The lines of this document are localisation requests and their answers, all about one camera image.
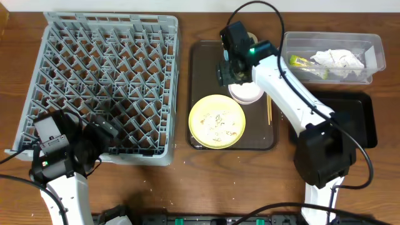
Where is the white pink bowl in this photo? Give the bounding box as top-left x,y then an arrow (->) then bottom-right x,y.
228,82 -> 264,105

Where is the cream white cup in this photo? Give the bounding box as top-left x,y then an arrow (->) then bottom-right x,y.
248,32 -> 258,43

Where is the green yellow snack wrapper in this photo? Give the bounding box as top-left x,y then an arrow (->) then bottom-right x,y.
289,55 -> 329,79

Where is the white tissue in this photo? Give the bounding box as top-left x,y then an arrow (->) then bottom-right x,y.
311,49 -> 364,79

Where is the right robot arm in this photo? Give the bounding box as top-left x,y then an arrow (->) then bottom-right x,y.
217,22 -> 356,208

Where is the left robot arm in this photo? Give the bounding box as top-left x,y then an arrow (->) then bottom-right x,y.
29,110 -> 119,224

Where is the clear plastic waste bin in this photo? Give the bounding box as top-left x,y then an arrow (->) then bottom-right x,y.
282,31 -> 386,84

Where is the wooden chopstick left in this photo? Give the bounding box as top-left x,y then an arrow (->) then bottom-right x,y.
267,95 -> 271,126

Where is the wooden chopstick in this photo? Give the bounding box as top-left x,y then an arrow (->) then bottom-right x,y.
267,95 -> 271,126
267,96 -> 272,124

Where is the wooden chopstick right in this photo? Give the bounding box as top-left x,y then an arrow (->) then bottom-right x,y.
267,96 -> 272,124

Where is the yellow dirty plate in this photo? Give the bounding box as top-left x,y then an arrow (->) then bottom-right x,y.
188,94 -> 246,149

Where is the grey plastic dish rack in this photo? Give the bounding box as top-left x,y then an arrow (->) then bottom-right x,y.
7,12 -> 180,166

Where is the black rectangular tray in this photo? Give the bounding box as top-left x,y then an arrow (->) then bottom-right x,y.
311,91 -> 378,148

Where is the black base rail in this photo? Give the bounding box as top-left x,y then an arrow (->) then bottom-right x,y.
92,202 -> 385,225

